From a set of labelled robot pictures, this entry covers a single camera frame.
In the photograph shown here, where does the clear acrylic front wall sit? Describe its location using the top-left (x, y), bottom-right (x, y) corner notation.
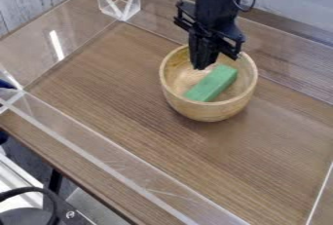
top-left (0, 69), bottom-right (250, 225)

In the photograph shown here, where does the light wooden bowl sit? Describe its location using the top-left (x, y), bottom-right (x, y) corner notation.
top-left (159, 45), bottom-right (260, 122)

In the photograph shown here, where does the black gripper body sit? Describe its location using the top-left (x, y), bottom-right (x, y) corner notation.
top-left (174, 0), bottom-right (246, 60)

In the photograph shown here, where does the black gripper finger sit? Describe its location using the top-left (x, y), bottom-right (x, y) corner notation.
top-left (189, 32), bottom-right (205, 69)
top-left (203, 38), bottom-right (219, 68)

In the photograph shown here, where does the black table leg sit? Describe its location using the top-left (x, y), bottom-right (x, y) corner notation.
top-left (48, 169), bottom-right (63, 194)

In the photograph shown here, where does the blue object at left edge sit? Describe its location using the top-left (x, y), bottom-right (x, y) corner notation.
top-left (0, 79), bottom-right (16, 89)

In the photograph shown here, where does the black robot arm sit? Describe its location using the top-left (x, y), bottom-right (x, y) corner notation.
top-left (174, 0), bottom-right (257, 70)

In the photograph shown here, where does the green rectangular block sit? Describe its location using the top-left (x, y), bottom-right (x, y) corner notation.
top-left (183, 64), bottom-right (238, 102)

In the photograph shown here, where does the black cable loop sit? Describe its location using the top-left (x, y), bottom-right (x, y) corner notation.
top-left (0, 186), bottom-right (62, 225)

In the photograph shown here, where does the grey metal base plate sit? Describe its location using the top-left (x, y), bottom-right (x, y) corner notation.
top-left (56, 199), bottom-right (96, 225)

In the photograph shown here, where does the clear acrylic corner bracket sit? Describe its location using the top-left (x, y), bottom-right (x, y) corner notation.
top-left (98, 0), bottom-right (141, 21)

